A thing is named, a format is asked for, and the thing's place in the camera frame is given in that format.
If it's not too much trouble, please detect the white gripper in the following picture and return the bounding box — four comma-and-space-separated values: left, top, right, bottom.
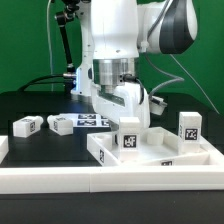
91, 82, 150, 129

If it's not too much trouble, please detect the white square table top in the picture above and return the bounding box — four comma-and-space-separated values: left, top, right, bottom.
87, 127, 210, 166

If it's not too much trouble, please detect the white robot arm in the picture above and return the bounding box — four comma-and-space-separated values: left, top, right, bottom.
62, 0, 197, 129

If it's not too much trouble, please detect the white marker sheet with tags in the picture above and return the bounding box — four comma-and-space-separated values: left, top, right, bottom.
61, 113, 109, 127

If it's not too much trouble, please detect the white U-shaped fence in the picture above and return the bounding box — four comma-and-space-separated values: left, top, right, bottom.
0, 136, 224, 194

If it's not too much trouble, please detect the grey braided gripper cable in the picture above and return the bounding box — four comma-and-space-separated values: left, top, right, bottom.
121, 53, 186, 116

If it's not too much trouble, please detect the black cable bundle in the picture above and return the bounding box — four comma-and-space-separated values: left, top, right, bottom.
17, 73, 77, 93

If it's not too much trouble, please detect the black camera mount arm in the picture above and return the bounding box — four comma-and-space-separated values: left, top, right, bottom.
54, 0, 88, 80

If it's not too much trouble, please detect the thin white cable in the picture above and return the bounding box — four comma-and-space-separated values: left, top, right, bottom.
45, 0, 56, 92

